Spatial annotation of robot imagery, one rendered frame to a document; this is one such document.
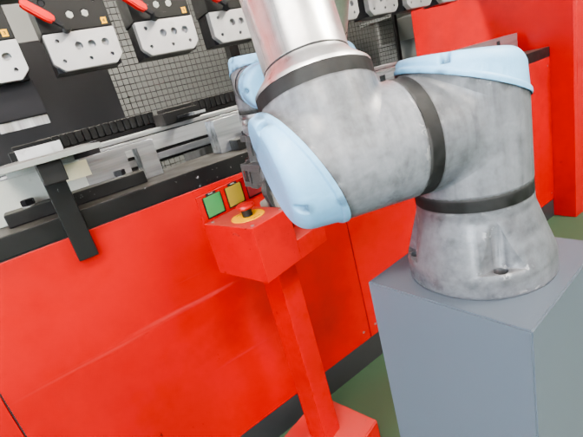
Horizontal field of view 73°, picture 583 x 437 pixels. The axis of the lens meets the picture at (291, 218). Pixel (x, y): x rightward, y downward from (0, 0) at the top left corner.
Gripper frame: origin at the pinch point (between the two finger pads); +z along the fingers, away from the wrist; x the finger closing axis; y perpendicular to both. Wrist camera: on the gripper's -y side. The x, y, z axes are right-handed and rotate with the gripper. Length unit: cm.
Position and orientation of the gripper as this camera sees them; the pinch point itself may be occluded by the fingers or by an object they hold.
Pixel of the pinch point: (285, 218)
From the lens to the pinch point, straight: 89.7
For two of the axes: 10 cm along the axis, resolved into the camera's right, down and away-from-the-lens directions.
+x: -6.4, 4.0, -6.6
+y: -7.5, -1.2, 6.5
